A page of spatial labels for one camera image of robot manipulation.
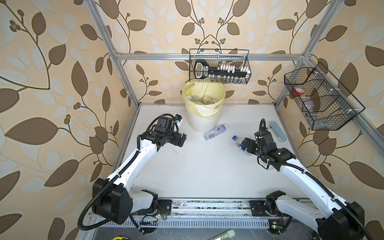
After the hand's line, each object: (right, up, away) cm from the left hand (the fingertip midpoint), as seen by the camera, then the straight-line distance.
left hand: (175, 132), depth 82 cm
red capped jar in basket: (+68, +23, -1) cm, 72 cm away
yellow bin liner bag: (+17, +21, +19) cm, 33 cm away
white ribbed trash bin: (+16, +8, +7) cm, 19 cm away
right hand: (+41, -7, 0) cm, 42 cm away
